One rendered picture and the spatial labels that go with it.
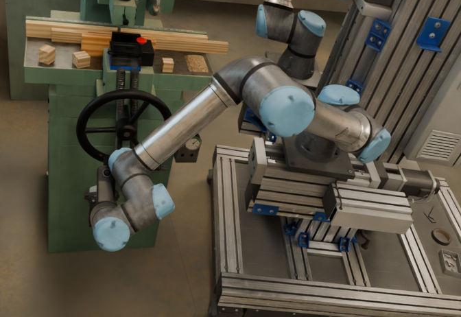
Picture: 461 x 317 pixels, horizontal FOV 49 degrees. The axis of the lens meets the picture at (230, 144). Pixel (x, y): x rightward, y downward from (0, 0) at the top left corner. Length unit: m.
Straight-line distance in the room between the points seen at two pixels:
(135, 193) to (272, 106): 0.38
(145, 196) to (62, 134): 0.67
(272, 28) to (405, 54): 0.51
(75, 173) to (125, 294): 0.55
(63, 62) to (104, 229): 0.67
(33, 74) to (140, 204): 0.64
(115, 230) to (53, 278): 1.04
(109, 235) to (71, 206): 0.88
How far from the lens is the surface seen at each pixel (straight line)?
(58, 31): 1.75
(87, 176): 1.93
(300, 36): 1.96
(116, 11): 1.68
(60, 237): 2.18
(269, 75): 1.16
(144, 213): 1.18
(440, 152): 1.96
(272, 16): 1.94
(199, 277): 2.24
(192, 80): 1.71
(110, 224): 1.16
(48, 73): 1.65
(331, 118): 1.30
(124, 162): 1.27
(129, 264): 2.23
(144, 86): 1.57
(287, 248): 2.15
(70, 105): 1.72
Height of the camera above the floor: 1.79
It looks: 38 degrees down
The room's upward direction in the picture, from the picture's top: 17 degrees clockwise
